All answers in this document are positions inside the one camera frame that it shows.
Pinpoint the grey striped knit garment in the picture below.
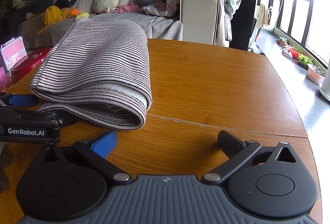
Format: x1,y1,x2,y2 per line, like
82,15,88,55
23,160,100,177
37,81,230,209
30,17,152,130

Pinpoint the red glossy case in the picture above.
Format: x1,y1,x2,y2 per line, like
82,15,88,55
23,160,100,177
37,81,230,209
11,47,51,81

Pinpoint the pink storage box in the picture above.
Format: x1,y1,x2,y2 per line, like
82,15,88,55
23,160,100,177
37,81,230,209
1,36,27,72

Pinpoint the yellow plush toy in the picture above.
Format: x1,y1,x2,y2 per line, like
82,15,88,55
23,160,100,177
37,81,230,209
38,5,74,34

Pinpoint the orange plush toy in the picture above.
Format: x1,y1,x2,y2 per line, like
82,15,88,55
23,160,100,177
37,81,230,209
67,9,79,18

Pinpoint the white vacuum cleaner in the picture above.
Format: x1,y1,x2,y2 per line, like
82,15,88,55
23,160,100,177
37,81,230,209
247,0,269,55

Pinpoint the white plant pot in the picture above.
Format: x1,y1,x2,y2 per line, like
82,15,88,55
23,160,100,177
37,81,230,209
318,63,330,102

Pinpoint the pink basin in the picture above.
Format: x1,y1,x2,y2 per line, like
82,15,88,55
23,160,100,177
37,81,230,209
307,64,326,85

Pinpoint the green plants tray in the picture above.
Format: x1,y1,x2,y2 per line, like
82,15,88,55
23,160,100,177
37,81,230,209
298,54,313,70

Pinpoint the red basin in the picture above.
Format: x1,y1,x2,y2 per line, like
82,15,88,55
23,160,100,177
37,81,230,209
289,47,300,60

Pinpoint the grey covered sofa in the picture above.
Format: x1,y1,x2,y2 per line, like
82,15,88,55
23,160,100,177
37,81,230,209
18,0,230,49

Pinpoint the pink cloth on sofa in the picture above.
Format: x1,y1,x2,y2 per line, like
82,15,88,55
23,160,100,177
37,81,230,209
105,2,143,13

